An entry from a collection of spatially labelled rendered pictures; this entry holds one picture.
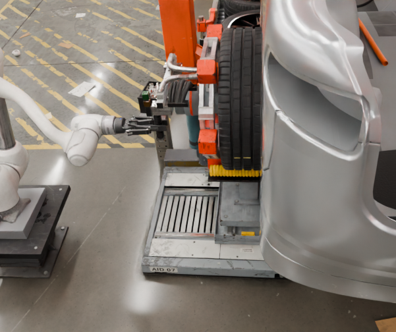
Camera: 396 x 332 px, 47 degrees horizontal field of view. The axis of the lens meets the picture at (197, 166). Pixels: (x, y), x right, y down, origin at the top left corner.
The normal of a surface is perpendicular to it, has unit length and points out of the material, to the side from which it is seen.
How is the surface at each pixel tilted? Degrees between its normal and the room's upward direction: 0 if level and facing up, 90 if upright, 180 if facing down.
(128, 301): 0
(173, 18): 90
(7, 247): 0
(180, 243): 0
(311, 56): 70
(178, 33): 90
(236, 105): 60
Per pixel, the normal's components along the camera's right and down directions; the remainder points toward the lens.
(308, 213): -0.59, 0.56
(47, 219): -0.07, -0.75
